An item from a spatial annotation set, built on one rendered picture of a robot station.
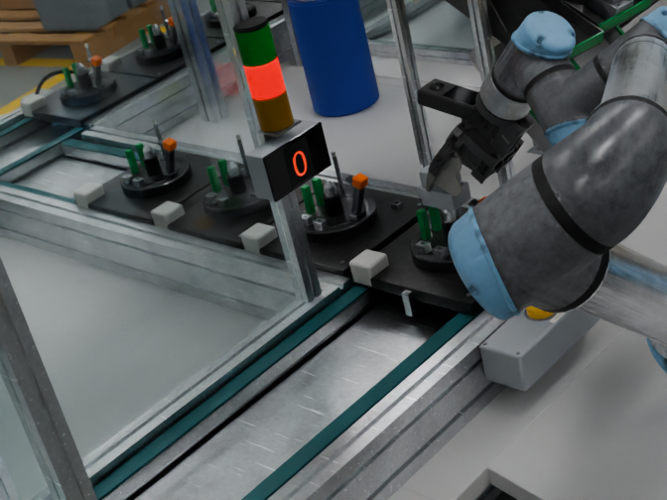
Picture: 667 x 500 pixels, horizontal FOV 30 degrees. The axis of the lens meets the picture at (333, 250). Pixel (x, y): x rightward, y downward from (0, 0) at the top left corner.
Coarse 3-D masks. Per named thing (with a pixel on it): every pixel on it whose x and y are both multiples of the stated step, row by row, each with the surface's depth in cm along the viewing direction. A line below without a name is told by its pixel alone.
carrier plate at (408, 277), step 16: (464, 208) 206; (416, 224) 205; (400, 240) 201; (400, 256) 197; (384, 272) 193; (400, 272) 192; (416, 272) 191; (384, 288) 192; (400, 288) 189; (416, 288) 187; (432, 288) 186; (448, 288) 185; (464, 288) 184; (432, 304) 186; (448, 304) 183; (464, 304) 181
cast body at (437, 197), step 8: (432, 160) 188; (424, 168) 189; (424, 176) 188; (424, 184) 189; (464, 184) 188; (424, 192) 190; (432, 192) 188; (440, 192) 187; (464, 192) 188; (424, 200) 191; (432, 200) 189; (440, 200) 188; (448, 200) 187; (456, 200) 187; (464, 200) 188; (448, 208) 188; (456, 208) 187
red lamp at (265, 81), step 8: (264, 64) 171; (272, 64) 172; (248, 72) 172; (256, 72) 172; (264, 72) 172; (272, 72) 172; (280, 72) 173; (248, 80) 173; (256, 80) 172; (264, 80) 172; (272, 80) 172; (280, 80) 173; (256, 88) 173; (264, 88) 173; (272, 88) 173; (280, 88) 174; (256, 96) 174; (264, 96) 173; (272, 96) 173
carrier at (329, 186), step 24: (336, 168) 213; (336, 192) 209; (384, 192) 218; (312, 216) 208; (336, 216) 209; (360, 216) 206; (384, 216) 210; (408, 216) 208; (312, 240) 207; (336, 240) 205; (360, 240) 204; (384, 240) 203; (336, 264) 199
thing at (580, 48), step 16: (448, 0) 202; (464, 0) 199; (496, 0) 203; (512, 0) 203; (528, 0) 204; (544, 0) 203; (560, 0) 200; (496, 16) 194; (512, 16) 201; (576, 16) 199; (496, 32) 196; (512, 32) 198; (576, 32) 199; (592, 32) 198; (576, 48) 193; (592, 48) 197
